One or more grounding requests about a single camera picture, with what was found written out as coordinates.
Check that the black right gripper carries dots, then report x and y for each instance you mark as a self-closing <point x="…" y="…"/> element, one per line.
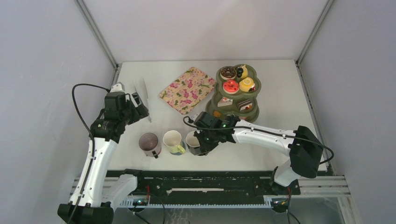
<point x="206" y="147"/>

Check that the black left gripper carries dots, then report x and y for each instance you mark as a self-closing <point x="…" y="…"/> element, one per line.
<point x="139" y="112"/>

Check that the small orange cookie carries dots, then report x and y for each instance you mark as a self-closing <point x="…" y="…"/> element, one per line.
<point x="217" y="114"/>

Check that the silver serving tongs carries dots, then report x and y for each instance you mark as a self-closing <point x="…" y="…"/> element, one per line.
<point x="141" y="89"/>

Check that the light green mug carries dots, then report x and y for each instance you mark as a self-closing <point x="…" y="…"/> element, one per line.
<point x="171" y="139"/>

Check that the black mug purple interior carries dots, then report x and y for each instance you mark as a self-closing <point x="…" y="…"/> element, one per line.
<point x="150" y="145"/>

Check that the chocolate striped cake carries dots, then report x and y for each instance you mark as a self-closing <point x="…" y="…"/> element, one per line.
<point x="245" y="105"/>

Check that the red donut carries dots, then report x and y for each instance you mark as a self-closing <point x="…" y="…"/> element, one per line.
<point x="230" y="86"/>

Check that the yellow pudding cake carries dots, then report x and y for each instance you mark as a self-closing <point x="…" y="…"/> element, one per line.
<point x="247" y="85"/>

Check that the chocolate donut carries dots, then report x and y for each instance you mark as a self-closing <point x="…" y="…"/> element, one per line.
<point x="228" y="72"/>

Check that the yellow fruit cake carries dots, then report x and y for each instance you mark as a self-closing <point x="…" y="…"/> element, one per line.
<point x="242" y="72"/>

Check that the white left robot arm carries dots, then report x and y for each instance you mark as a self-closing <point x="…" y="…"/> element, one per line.
<point x="86" y="205"/>

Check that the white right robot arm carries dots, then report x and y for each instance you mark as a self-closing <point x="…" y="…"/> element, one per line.
<point x="303" y="149"/>

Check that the blue-grey round coaster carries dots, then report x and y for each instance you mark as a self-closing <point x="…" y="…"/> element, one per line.
<point x="181" y="148"/>

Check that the green three-tier dessert stand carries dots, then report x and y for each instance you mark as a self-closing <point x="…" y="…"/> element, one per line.
<point x="252" y="113"/>

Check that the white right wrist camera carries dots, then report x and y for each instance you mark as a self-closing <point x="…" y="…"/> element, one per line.
<point x="194" y="117"/>

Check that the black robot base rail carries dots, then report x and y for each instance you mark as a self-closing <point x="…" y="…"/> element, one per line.
<point x="207" y="187"/>

